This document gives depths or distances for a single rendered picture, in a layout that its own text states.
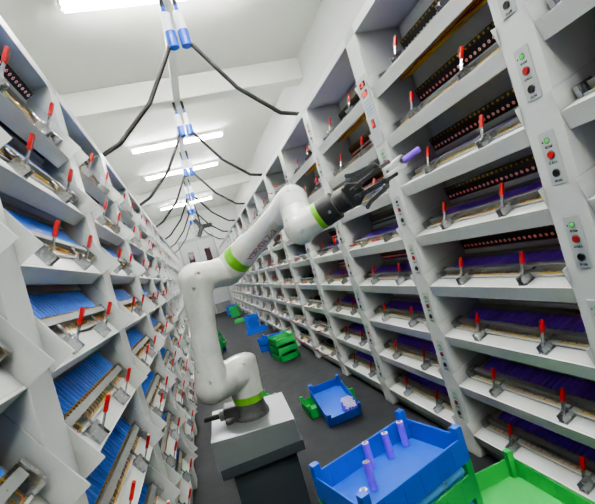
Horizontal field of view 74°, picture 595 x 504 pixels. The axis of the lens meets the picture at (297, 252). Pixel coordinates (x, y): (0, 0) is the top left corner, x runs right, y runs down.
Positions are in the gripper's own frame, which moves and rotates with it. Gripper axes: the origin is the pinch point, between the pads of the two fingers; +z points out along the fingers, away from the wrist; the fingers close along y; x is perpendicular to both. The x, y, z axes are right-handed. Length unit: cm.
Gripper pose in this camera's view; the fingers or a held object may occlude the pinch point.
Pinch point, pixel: (394, 166)
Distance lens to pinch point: 123.2
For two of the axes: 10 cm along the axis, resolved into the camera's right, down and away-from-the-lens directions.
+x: -1.7, 3.5, -9.2
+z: 7.9, -5.1, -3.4
